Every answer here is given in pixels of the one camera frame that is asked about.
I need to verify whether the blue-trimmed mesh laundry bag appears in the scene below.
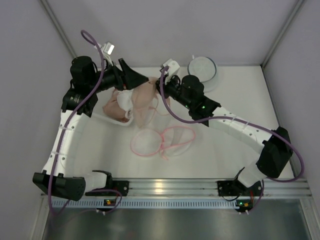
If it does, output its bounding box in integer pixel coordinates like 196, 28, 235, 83
187, 56, 218, 93

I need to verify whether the pink-trimmed mesh laundry bag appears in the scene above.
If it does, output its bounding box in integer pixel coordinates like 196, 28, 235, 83
130, 125, 196, 160

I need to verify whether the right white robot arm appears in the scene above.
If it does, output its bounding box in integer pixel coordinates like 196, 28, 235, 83
155, 75, 293, 196

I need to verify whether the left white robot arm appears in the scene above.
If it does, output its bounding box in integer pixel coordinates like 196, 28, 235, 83
32, 56, 148, 201

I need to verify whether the white perforated plastic basket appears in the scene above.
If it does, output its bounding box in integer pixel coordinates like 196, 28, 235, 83
92, 110, 133, 127

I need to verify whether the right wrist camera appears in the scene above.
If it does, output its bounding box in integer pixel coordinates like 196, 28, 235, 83
160, 58, 181, 84

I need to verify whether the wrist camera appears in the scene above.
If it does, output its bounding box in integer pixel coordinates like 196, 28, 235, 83
160, 58, 181, 84
99, 41, 115, 65

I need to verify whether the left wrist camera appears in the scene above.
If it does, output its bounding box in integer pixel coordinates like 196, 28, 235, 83
99, 41, 115, 65

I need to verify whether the left aluminium frame post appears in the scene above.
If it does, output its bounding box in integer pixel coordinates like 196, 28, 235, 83
38, 0, 77, 59

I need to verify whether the aluminium frame post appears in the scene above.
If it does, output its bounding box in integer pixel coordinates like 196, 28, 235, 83
38, 0, 77, 59
260, 0, 307, 70

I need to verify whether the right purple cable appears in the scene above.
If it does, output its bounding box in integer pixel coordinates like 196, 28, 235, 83
159, 68, 306, 213

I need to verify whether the grey slotted cable duct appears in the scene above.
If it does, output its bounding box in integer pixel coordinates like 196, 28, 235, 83
67, 198, 252, 209

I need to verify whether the right aluminium frame post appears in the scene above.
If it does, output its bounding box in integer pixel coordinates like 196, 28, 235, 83
260, 0, 307, 70

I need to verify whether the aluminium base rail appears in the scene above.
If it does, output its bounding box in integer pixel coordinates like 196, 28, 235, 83
42, 177, 311, 197

